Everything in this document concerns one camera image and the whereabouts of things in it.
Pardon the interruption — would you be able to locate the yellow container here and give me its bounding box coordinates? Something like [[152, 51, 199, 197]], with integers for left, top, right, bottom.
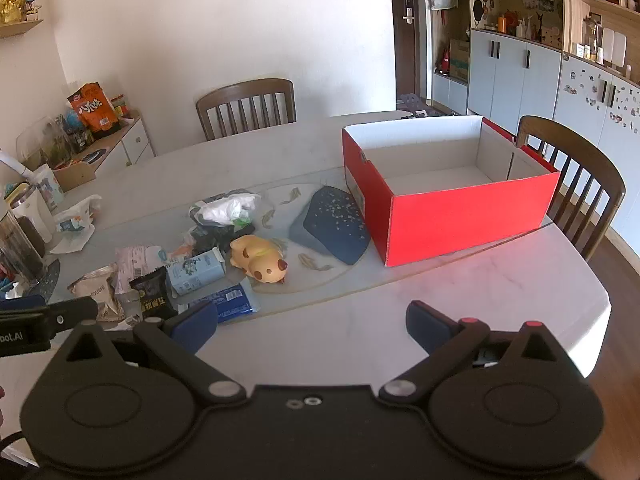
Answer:
[[5, 182, 31, 206]]

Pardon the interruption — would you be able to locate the red cardboard box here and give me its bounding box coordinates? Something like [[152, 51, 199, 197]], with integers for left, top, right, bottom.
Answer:
[[342, 115, 562, 268]]

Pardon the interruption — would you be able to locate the yellow dog toy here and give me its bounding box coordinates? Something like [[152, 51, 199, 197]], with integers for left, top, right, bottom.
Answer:
[[229, 234, 290, 285]]

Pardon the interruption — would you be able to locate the dark cloth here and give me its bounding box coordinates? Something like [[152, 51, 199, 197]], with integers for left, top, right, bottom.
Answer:
[[192, 224, 243, 253]]

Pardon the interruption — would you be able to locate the wooden wall shelf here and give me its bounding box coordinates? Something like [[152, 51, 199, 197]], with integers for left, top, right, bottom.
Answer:
[[0, 19, 45, 40]]

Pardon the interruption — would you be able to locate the black snack packet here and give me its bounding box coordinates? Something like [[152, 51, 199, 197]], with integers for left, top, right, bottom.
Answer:
[[130, 266, 178, 318]]

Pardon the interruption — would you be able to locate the white paper napkin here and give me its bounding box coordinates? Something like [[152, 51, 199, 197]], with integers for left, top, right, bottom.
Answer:
[[50, 230, 96, 254]]

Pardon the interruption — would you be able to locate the white side cabinet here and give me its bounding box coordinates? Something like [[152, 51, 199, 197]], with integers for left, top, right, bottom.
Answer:
[[50, 117, 156, 193]]

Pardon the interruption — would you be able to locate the rolled white paper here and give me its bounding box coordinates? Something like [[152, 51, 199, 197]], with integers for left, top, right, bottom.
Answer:
[[0, 147, 33, 178]]

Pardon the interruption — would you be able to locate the white printed plastic bag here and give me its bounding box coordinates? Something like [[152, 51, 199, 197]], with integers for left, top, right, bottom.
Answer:
[[54, 195, 103, 233]]

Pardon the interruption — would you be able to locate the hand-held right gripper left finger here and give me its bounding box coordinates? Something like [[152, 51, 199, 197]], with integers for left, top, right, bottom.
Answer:
[[47, 301, 249, 406]]

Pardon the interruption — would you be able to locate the printed paper cup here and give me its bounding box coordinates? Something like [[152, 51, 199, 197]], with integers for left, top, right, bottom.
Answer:
[[32, 165, 66, 211]]

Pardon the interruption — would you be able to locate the glass jar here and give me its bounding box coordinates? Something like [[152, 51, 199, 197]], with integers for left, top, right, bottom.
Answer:
[[0, 210, 48, 286]]

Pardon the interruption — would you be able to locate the clear plastic box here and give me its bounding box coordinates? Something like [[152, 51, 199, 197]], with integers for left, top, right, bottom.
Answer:
[[16, 116, 71, 171]]

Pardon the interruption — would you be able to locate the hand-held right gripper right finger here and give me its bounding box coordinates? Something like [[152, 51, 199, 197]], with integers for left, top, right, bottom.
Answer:
[[378, 300, 583, 406]]

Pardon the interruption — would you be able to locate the brown wooden chair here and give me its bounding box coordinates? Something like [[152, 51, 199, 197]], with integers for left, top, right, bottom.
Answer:
[[515, 115, 627, 262], [196, 78, 297, 142]]

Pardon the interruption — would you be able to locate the gold foil snack packet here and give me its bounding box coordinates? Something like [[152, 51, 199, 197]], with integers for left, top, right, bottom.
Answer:
[[67, 266, 126, 323]]

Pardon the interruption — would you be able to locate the blue snack packet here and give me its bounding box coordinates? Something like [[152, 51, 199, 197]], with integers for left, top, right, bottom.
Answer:
[[177, 282, 261, 325]]

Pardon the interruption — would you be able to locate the grey white wall cabinet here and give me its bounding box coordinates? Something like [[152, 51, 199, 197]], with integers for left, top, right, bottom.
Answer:
[[431, 0, 640, 231]]

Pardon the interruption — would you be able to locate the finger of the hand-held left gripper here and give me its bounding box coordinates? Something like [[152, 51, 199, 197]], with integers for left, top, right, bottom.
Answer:
[[0, 297, 99, 333], [0, 295, 47, 313]]

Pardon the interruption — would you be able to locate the orange snack bag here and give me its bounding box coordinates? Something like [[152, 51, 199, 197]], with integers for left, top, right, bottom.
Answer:
[[67, 82, 121, 140]]

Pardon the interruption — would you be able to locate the light blue milk carton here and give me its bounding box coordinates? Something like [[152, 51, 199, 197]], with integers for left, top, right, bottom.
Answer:
[[165, 247, 227, 297]]

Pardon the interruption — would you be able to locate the white tumbler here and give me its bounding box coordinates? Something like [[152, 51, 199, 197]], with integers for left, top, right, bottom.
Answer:
[[10, 185, 56, 243]]

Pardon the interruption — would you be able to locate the shallow cardboard tray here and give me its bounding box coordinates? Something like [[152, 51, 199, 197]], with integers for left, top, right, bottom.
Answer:
[[52, 160, 98, 192]]

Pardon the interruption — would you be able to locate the brown cardboard carton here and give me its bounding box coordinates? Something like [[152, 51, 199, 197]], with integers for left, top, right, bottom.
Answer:
[[449, 37, 471, 83]]

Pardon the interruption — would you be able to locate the pink packet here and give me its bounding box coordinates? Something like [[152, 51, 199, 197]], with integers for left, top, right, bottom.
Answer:
[[115, 245, 166, 293]]

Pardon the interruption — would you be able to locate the dark brown door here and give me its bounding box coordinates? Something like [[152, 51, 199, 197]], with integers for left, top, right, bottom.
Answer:
[[387, 0, 436, 106]]

